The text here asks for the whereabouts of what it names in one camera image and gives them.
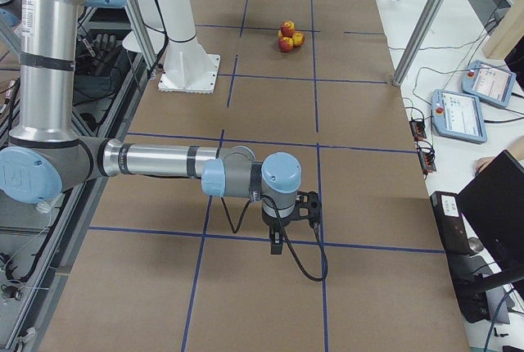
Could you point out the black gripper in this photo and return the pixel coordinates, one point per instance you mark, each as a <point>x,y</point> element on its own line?
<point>275,222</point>

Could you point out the red yellow apple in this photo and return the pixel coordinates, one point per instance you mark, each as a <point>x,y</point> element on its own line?
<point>287,29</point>
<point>285,44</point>

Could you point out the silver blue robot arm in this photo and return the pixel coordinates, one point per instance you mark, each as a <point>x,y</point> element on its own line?
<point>45,156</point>

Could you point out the person's hand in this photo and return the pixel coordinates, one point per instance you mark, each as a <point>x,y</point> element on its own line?
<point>482,163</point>

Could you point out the red black adapter box lower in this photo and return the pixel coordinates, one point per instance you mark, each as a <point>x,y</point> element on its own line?
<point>426,158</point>

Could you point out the red black adapter box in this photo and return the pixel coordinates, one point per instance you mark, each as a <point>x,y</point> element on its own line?
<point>426,158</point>
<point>418,130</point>

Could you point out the red apple back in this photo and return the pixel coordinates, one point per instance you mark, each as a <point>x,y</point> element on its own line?
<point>298,39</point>

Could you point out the black desktop box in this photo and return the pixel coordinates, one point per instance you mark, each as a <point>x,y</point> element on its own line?
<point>477,289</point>

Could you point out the blue teach pendant near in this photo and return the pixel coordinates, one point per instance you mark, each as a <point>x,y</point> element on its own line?
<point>458,116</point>

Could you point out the blue teach pendant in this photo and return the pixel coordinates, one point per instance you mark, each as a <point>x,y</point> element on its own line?
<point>458,116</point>
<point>493,85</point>

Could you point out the black laptop screen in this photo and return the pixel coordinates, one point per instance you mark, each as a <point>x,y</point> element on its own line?
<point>492,203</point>

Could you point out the blue teach pendant far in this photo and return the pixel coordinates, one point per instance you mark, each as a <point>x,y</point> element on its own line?
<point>493,85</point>

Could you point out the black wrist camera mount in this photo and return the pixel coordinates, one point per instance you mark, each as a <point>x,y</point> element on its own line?
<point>309,207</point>

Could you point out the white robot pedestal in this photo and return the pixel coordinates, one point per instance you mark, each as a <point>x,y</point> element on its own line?
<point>186,67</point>

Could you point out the aluminium frame post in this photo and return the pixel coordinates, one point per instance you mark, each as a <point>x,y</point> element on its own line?
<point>419,33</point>

